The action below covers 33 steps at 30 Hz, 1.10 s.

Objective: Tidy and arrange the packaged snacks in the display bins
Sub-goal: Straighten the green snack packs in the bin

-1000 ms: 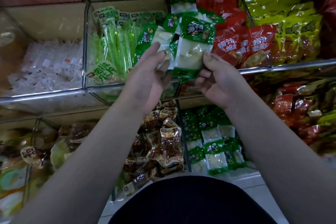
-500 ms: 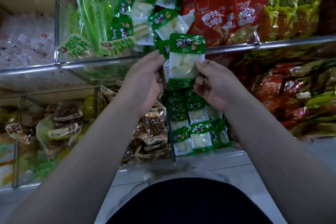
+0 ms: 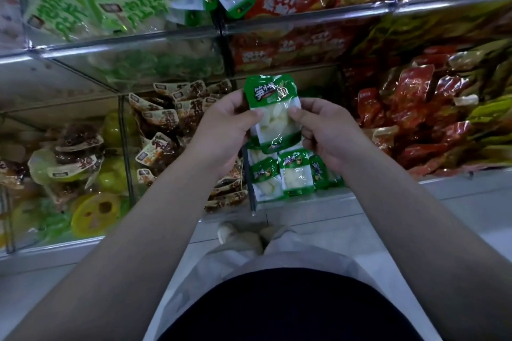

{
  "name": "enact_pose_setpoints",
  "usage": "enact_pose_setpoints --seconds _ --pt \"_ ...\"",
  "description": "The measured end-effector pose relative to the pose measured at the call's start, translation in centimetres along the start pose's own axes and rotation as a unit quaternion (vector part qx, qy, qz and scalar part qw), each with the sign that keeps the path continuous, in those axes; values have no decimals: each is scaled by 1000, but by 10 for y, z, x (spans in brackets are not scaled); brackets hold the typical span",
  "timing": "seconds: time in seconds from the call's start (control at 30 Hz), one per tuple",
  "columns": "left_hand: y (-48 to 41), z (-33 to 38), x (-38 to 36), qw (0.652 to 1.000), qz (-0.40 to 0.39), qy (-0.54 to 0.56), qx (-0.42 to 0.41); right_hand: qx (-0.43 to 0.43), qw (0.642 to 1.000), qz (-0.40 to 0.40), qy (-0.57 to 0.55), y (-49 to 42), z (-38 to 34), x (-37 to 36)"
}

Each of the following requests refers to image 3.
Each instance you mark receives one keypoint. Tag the pile of brown snack packets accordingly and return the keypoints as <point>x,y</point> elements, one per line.
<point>172,117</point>

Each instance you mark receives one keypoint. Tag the pile of glossy red snacks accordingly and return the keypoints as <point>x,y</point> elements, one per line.
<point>424,105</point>

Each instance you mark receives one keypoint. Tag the light shoe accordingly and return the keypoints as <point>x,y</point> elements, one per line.
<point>244,234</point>

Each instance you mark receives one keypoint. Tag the black shirt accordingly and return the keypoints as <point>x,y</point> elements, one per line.
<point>288,309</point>

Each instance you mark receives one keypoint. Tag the light grey shorts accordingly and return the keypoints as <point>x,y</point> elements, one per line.
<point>240,261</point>

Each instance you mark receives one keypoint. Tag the person's right forearm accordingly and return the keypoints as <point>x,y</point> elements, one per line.
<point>432,249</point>

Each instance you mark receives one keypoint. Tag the pile of jelly cups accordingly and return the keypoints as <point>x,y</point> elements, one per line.
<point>76,169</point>

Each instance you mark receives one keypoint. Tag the person's right hand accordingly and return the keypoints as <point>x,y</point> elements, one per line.
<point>332,133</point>

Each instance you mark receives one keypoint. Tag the person's left hand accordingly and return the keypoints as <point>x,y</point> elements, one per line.
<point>220,133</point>

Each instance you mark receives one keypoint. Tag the green bamboo packet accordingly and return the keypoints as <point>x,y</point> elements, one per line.
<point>272,109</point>

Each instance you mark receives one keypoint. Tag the pile of green bamboo packets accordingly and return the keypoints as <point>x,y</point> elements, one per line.
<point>296,177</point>

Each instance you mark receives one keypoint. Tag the person's left forearm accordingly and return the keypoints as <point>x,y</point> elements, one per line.
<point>120,265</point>

